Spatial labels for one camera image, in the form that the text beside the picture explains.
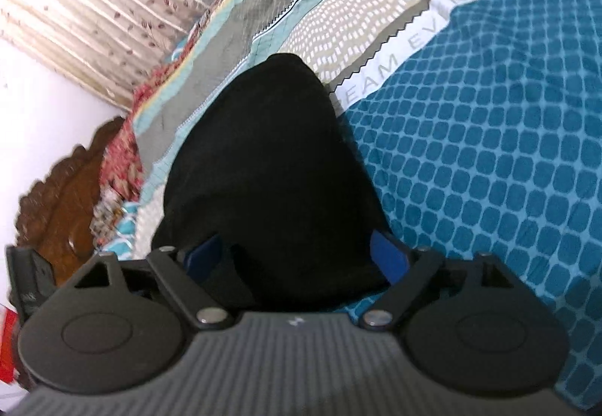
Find carved wooden headboard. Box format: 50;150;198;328
15;117;123;285

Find red floral blanket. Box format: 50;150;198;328
99;0;224;202

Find black pants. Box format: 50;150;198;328
152;53;388;312

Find patterned teal grey bedsheet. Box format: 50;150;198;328
132;0;601;410

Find teal wavy pattern pillow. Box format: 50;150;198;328
90;201;139;260

